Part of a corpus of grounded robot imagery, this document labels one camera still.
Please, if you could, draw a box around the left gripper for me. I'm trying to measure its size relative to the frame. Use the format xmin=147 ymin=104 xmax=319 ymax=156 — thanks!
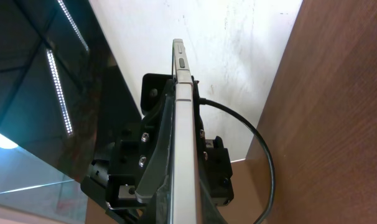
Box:
xmin=81 ymin=73 xmax=234 ymax=223

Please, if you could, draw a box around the black smartphone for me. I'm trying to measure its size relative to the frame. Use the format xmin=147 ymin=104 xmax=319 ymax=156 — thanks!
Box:
xmin=171 ymin=39 xmax=202 ymax=224

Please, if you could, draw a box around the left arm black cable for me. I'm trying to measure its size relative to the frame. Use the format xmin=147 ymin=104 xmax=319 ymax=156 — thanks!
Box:
xmin=198 ymin=97 xmax=276 ymax=224

